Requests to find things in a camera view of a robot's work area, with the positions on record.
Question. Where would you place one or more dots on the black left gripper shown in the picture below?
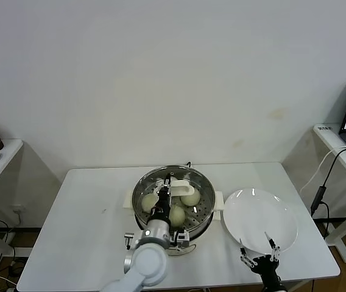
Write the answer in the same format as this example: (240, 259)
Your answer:
(163, 203)

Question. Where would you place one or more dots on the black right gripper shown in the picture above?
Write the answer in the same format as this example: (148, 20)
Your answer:
(269, 270)

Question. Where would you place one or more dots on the white steamed baozi bun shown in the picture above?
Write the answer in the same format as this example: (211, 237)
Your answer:
(191, 200)
(148, 203)
(177, 216)

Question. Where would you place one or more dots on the large white round plate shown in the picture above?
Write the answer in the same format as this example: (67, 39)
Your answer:
(252, 219)

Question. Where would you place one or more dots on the stainless steel pot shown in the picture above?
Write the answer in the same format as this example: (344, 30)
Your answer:
(203, 213)

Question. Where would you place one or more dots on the white desk with grey laptop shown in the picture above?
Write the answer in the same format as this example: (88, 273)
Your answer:
(331, 140)

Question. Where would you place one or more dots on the small printed white label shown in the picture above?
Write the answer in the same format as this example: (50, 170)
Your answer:
(324, 128)

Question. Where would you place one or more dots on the white side table with cup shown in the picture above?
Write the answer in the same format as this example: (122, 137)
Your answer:
(5, 170)

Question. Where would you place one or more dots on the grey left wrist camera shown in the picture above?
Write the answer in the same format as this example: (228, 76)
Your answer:
(182, 238)

